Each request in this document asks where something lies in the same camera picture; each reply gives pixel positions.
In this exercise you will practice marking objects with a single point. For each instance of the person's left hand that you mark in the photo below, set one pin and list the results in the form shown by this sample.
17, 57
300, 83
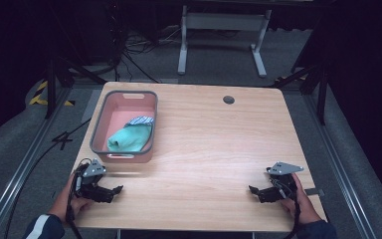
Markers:
67, 202

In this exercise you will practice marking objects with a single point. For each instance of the person's right hand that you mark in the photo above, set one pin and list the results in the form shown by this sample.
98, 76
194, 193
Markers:
303, 205

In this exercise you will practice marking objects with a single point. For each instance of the blue striped cloth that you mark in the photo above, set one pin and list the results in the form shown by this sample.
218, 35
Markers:
141, 120

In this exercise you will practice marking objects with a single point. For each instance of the pink basket with grey rim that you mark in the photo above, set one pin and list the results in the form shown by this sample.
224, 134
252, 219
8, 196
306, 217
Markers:
112, 116

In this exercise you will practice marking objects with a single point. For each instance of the grey tape strip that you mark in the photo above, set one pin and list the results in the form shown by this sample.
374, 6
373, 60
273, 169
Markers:
315, 191

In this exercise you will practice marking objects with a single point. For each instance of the grey round table grommet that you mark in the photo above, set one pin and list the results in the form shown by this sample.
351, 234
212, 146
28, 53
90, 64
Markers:
229, 99

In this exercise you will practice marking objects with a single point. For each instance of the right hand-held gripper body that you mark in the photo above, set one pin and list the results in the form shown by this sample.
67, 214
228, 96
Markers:
283, 181

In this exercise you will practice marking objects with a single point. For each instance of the black metal stand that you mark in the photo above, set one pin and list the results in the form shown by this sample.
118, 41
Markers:
51, 89
321, 89

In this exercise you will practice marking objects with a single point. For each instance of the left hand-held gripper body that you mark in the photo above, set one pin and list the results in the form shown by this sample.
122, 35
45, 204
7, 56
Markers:
93, 171

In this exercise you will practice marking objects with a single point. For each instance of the teal cloth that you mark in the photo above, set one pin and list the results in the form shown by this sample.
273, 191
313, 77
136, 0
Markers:
129, 139

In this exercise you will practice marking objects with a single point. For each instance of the white metal desk frame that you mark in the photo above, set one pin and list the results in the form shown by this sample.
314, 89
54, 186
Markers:
224, 21

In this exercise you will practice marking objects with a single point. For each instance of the grey metal floor rail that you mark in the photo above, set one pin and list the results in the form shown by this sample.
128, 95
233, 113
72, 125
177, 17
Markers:
23, 169
341, 166

